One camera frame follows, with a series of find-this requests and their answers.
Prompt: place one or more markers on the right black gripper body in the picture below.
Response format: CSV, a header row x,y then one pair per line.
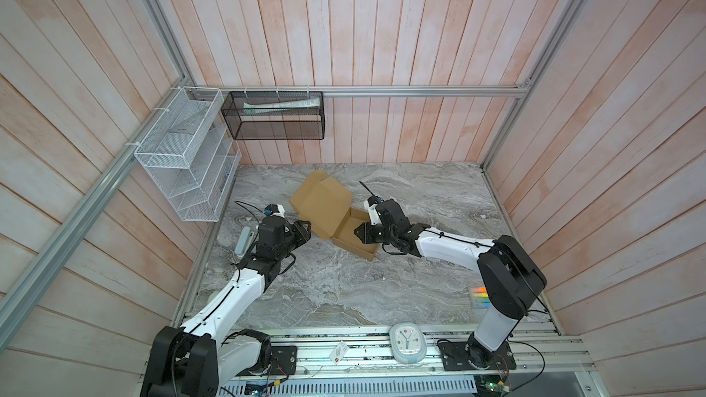
x,y
385,237

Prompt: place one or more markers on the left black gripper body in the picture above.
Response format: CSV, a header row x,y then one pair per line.
x,y
296,236

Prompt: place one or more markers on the brown cardboard box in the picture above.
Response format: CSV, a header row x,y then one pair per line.
x,y
327,205

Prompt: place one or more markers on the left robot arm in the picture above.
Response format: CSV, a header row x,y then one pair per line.
x,y
202,354

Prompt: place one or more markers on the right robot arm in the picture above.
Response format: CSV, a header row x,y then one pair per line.
x,y
512,280

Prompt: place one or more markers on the light blue small device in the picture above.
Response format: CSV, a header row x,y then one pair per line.
x,y
244,241

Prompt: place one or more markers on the colourful marker pack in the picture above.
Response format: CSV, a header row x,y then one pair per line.
x,y
480,298

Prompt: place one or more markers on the white round clock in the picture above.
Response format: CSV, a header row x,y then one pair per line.
x,y
408,343

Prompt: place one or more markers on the white paper tag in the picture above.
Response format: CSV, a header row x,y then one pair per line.
x,y
339,352

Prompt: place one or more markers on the paper in black basket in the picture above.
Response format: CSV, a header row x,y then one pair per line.
x,y
289,107

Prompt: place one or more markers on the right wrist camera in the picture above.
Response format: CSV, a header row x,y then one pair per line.
x,y
370,206

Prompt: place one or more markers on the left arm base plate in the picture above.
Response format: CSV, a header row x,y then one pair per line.
x,y
282,361

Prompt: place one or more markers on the aluminium rail front frame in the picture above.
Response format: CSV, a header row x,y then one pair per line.
x,y
548,364

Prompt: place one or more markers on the white wire mesh shelf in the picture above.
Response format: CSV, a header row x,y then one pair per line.
x,y
190,155

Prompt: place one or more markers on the black wire mesh basket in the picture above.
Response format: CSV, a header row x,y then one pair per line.
x,y
272,127

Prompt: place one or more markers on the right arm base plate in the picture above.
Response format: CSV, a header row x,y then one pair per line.
x,y
471,356

